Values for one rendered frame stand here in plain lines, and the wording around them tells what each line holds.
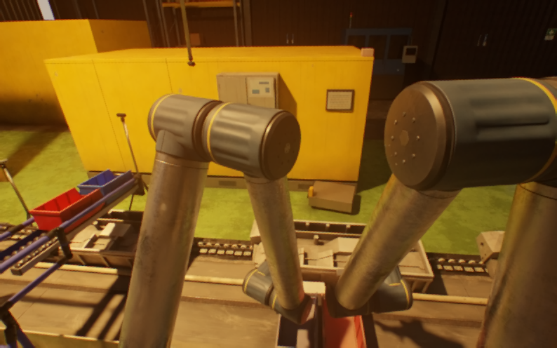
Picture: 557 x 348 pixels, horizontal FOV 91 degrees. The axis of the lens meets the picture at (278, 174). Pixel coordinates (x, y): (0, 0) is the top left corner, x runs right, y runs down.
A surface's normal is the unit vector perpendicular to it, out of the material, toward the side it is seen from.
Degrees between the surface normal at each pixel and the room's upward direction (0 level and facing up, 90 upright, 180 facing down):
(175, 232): 77
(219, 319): 0
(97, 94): 90
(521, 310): 86
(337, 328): 0
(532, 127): 65
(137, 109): 90
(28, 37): 90
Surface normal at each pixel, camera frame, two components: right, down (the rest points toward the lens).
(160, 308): 0.50, 0.19
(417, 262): -0.04, -0.79
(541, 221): -0.93, 0.15
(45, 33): -0.11, 0.47
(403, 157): -0.99, 0.07
